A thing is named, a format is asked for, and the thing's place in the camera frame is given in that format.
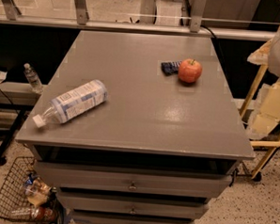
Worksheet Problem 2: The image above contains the red apple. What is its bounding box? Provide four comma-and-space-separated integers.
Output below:
178, 59, 203, 84

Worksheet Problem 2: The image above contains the grey drawer cabinet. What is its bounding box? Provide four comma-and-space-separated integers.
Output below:
10, 26, 262, 224

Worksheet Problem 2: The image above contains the blue snack wrapper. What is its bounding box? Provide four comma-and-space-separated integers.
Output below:
161, 61, 181, 76

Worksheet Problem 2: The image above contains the clear plastic bottle white label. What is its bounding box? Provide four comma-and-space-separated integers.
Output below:
32, 79, 108, 128

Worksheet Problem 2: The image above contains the top grey drawer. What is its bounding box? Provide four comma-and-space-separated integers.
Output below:
35, 161, 231, 198

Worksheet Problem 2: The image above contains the grey drawer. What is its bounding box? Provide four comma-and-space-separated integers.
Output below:
70, 211, 195, 224
57, 192, 209, 219
35, 161, 231, 198

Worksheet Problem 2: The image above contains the small upright water bottle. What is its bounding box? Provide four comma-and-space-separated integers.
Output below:
23, 64, 43, 94

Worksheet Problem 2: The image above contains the middle grey drawer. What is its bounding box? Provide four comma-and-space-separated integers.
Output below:
57, 192, 209, 219

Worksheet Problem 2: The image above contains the bottom grey drawer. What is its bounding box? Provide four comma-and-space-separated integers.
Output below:
70, 211, 195, 224

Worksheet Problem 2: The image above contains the snack bag in basket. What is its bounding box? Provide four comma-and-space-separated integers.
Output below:
23, 173, 53, 207

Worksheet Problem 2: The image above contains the red bottle in basket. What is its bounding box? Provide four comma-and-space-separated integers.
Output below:
9, 206, 57, 221

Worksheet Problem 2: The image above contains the metal railing with glass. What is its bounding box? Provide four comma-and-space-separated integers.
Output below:
0, 0, 278, 40

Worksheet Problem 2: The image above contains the black cable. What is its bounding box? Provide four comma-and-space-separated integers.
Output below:
197, 24, 233, 82

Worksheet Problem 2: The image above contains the black wire basket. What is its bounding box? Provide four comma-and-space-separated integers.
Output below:
0, 156, 62, 224

